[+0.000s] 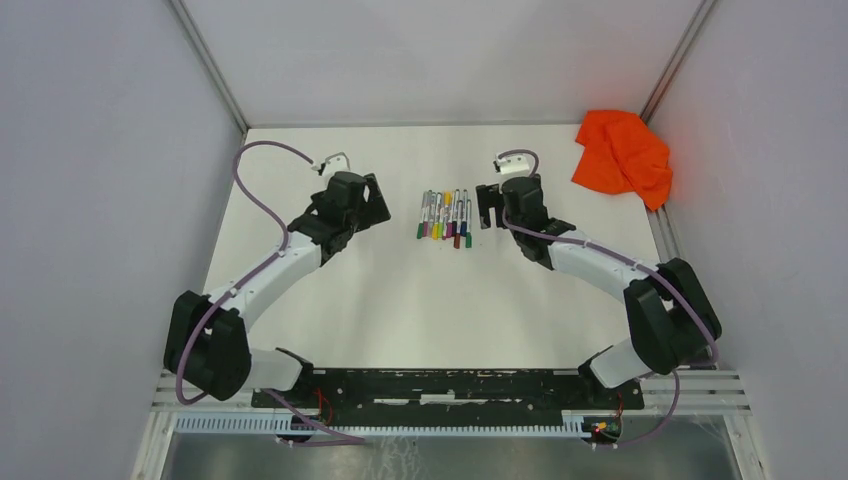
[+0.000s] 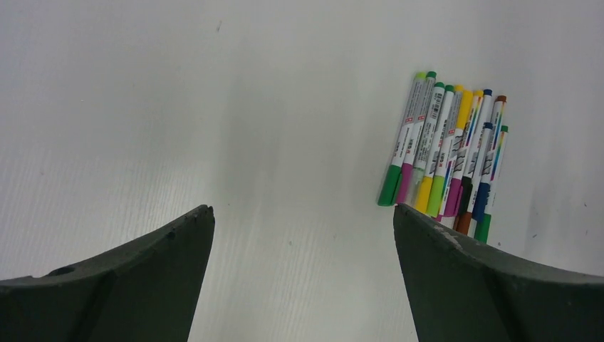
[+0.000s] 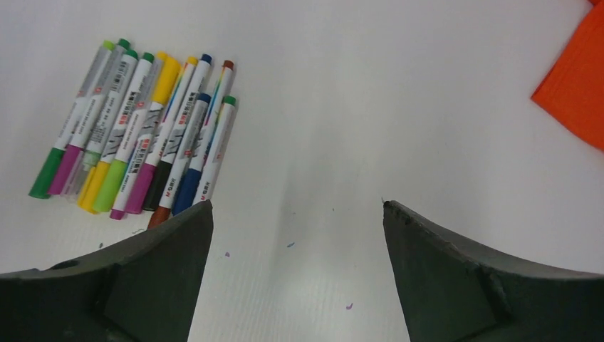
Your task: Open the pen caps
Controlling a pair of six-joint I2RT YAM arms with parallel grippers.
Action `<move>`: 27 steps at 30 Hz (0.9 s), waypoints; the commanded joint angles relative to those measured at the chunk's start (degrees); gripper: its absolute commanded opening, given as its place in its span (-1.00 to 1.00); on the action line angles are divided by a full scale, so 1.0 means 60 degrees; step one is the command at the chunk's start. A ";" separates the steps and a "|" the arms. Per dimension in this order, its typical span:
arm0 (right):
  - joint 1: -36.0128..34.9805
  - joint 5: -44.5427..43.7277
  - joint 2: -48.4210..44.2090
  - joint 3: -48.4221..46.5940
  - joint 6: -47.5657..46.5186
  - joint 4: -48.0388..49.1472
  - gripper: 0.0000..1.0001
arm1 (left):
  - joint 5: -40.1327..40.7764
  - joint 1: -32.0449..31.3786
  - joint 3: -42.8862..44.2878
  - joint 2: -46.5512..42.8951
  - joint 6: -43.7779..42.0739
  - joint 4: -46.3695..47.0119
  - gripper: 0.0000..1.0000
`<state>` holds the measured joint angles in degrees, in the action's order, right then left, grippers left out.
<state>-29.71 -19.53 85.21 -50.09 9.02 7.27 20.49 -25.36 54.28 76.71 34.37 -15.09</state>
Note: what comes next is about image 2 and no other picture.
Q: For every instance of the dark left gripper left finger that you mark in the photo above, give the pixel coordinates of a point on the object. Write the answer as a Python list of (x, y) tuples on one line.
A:
[(144, 290)]

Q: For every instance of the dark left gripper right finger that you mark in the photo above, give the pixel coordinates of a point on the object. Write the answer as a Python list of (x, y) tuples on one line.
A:
[(460, 289)]

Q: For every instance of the marker with dark green cap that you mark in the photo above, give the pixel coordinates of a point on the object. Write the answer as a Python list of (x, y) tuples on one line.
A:
[(482, 228)]

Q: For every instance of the marker with blue cap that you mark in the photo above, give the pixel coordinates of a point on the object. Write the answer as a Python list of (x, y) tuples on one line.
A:
[(481, 174)]

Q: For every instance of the marker with yellow cap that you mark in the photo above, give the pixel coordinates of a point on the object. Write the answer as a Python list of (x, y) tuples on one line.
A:
[(426, 183)]

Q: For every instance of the marker with magenta cap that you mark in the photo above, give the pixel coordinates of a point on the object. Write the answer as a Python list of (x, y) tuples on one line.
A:
[(413, 135)]

